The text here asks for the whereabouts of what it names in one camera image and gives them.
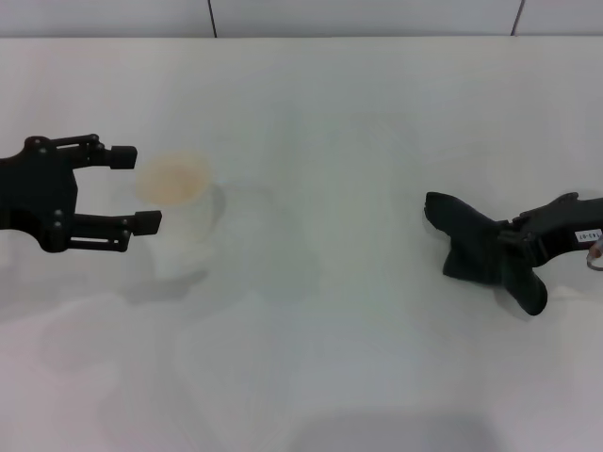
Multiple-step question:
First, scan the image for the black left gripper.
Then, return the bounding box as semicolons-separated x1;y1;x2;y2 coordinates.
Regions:
0;133;163;254

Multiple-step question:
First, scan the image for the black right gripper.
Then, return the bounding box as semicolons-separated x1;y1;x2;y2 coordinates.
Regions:
500;191;603;266

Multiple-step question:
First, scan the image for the white paper cup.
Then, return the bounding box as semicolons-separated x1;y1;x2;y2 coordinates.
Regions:
135;149;223;283

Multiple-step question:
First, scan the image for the dark blue rag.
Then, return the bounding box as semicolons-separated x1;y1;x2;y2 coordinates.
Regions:
423;191;548;316

